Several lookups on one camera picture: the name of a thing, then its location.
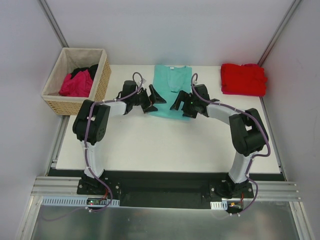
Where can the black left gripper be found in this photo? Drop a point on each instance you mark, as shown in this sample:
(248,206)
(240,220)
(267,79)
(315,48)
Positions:
(147,100)

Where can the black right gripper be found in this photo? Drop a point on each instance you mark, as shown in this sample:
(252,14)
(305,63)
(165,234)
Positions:
(186,105)

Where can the teal t shirt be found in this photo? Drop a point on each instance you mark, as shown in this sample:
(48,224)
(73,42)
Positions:
(168,81)

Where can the red t shirt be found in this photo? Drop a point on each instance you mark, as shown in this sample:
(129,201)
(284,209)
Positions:
(242,78)

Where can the wicker laundry basket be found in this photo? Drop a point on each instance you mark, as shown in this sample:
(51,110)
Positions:
(68,60)

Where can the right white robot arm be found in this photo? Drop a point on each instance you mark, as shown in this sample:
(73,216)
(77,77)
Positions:
(248,134)

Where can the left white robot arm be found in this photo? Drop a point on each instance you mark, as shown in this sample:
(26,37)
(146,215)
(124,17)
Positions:
(90,127)

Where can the black t shirt in basket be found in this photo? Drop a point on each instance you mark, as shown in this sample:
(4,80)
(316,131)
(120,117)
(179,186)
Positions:
(91,70)

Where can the pink t shirt in basket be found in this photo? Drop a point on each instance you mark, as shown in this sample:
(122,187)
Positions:
(77,86)

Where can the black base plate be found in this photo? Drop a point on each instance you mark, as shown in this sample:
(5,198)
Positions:
(178,190)

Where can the right grey cable duct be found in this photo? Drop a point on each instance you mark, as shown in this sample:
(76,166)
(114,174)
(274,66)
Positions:
(219,205)

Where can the grey cable duct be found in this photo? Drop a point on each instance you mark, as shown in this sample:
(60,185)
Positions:
(219,205)
(67,201)

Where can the left grey cable duct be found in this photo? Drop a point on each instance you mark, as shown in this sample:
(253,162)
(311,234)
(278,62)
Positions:
(67,201)

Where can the left aluminium frame post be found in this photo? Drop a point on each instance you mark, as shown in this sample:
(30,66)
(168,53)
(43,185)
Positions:
(53,23)

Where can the aluminium frame post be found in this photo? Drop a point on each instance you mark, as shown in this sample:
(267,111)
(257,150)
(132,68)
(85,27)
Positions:
(295,4)
(53,23)

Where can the aluminium rail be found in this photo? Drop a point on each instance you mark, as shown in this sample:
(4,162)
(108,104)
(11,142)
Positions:
(278,191)

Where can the right aluminium frame post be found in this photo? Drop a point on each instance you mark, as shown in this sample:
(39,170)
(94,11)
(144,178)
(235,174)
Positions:
(295,4)

